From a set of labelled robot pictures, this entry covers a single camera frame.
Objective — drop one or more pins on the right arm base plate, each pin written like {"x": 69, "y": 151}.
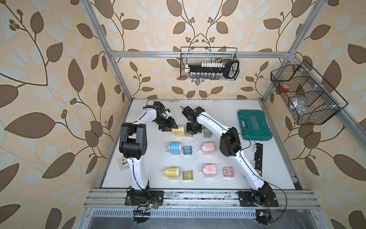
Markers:
{"x": 250, "y": 199}

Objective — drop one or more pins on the aluminium front rail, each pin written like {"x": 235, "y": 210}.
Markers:
{"x": 204, "y": 199}

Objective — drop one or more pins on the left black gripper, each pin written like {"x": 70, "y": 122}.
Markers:
{"x": 170, "y": 125}

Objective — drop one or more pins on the black socket holder rail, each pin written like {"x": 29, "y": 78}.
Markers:
{"x": 226, "y": 70}

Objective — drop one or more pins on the pink sharpener row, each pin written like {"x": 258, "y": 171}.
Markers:
{"x": 209, "y": 171}
{"x": 207, "y": 148}

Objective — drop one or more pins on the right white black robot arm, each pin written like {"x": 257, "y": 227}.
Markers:
{"x": 229, "y": 146}

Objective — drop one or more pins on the clear plastic bag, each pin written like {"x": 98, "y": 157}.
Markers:
{"x": 298, "y": 105}

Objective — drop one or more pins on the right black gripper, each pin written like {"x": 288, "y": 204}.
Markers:
{"x": 188, "y": 130}

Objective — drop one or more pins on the blue transparent tray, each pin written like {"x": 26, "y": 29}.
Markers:
{"x": 187, "y": 150}

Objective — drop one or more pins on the black wire basket back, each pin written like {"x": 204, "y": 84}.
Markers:
{"x": 197, "y": 55}

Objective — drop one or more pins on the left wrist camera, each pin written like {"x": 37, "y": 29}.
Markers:
{"x": 166, "y": 113}

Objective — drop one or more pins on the yellow tray top row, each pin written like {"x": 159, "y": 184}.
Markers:
{"x": 188, "y": 134}

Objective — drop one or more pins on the pink sharpener bottom row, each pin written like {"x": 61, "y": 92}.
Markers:
{"x": 209, "y": 171}

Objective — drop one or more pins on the yellow tray row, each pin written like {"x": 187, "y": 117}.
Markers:
{"x": 188, "y": 134}
{"x": 187, "y": 175}

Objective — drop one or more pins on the pink sharpener middle row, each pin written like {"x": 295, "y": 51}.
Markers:
{"x": 207, "y": 148}

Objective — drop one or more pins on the green plastic tool case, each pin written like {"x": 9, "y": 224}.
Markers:
{"x": 254, "y": 126}

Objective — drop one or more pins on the black wire basket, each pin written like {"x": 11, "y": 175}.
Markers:
{"x": 322, "y": 97}
{"x": 197, "y": 55}

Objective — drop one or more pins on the yellow tray bottom row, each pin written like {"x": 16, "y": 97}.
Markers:
{"x": 187, "y": 175}

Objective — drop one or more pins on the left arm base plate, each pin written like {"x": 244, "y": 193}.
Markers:
{"x": 149, "y": 198}

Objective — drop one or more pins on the green pencil sharpener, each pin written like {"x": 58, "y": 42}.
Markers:
{"x": 207, "y": 133}

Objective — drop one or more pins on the black socket rail on table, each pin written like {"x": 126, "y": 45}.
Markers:
{"x": 257, "y": 162}

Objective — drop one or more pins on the black wire basket right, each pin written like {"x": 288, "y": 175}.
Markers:
{"x": 322, "y": 97}

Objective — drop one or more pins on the yellow sharpener top row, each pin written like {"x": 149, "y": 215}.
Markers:
{"x": 178, "y": 132}

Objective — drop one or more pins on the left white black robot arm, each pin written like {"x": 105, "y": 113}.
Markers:
{"x": 133, "y": 142}

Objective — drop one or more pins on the blue pencil sharpener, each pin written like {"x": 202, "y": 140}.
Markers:
{"x": 174, "y": 148}

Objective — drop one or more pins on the pink tray bottom row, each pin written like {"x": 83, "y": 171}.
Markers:
{"x": 228, "y": 172}

